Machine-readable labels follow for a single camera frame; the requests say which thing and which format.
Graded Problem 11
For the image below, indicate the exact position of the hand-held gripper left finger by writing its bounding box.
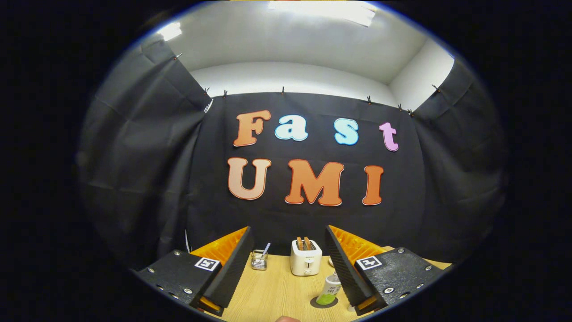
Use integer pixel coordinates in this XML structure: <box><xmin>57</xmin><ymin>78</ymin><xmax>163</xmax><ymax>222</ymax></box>
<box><xmin>132</xmin><ymin>226</ymin><xmax>255</xmax><ymax>317</ymax></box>

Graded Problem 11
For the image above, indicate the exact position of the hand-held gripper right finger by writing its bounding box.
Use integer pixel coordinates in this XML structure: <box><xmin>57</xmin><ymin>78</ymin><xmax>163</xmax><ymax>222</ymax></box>
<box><xmin>324</xmin><ymin>225</ymin><xmax>453</xmax><ymax>316</ymax></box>

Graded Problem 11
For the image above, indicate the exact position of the clear juice bottle white label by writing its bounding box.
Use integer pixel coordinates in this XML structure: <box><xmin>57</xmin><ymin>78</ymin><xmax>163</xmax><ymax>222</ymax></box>
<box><xmin>315</xmin><ymin>271</ymin><xmax>342</xmax><ymax>306</ymax></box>

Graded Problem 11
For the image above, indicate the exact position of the dark brown round coaster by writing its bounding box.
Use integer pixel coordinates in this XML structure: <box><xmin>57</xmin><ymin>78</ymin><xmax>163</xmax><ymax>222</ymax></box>
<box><xmin>310</xmin><ymin>295</ymin><xmax>339</xmax><ymax>309</ymax></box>

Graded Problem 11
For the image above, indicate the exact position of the white toaster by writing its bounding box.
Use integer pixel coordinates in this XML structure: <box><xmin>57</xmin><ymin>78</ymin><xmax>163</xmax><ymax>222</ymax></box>
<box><xmin>290</xmin><ymin>239</ymin><xmax>323</xmax><ymax>276</ymax></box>

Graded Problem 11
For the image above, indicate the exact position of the wooden table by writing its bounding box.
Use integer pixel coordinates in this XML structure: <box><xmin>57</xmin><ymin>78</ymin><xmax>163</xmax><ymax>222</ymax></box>
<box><xmin>190</xmin><ymin>245</ymin><xmax>453</xmax><ymax>322</ymax></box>

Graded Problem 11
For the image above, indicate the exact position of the small ceiling light panel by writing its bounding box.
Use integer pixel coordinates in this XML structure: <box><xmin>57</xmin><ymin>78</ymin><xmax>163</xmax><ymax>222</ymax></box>
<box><xmin>156</xmin><ymin>21</ymin><xmax>183</xmax><ymax>42</ymax></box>

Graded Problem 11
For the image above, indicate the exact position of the large ceiling light panel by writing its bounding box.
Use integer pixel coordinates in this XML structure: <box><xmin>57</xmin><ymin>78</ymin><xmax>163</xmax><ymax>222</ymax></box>
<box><xmin>268</xmin><ymin>0</ymin><xmax>376</xmax><ymax>26</ymax></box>

